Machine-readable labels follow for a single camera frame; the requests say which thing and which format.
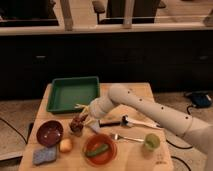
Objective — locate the orange bowl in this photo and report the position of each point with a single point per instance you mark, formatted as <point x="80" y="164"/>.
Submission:
<point x="102" y="159"/>

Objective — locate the silver fork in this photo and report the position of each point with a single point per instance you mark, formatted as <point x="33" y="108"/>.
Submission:
<point x="118" y="137"/>

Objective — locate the grey cloth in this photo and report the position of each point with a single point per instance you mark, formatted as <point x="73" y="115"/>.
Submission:
<point x="95" y="127"/>

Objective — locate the green cucumber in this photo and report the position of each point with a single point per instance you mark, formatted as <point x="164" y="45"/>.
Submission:
<point x="99" y="150"/>

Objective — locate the dark red grape bunch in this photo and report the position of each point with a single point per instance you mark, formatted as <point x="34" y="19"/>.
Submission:
<point x="76" y="124"/>

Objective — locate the yellow potato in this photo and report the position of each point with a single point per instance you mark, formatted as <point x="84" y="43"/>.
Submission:
<point x="65" y="146"/>

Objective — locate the green apple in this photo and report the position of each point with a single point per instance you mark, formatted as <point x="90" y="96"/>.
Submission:
<point x="152" y="142"/>

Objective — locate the blue black device on floor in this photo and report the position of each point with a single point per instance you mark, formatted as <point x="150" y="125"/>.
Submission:
<point x="198" y="100"/>

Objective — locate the green plastic tray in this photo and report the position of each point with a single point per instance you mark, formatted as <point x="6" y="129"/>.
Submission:
<point x="66" y="93"/>

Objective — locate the small metal cup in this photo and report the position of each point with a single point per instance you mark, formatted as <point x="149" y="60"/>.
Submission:
<point x="76" y="132"/>

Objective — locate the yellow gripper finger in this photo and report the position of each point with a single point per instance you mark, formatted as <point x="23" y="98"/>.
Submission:
<point x="89" y="121"/>
<point x="84" y="108"/>

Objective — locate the dark red bowl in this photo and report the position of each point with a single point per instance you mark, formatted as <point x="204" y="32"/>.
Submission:
<point x="50" y="133"/>

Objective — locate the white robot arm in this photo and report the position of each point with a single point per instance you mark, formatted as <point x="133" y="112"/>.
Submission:
<point x="193" y="130"/>

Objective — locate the blue grey sponge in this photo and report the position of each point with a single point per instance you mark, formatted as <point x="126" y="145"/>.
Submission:
<point x="44" y="155"/>

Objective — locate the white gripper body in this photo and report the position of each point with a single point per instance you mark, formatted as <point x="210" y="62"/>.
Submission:
<point x="99" y="107"/>

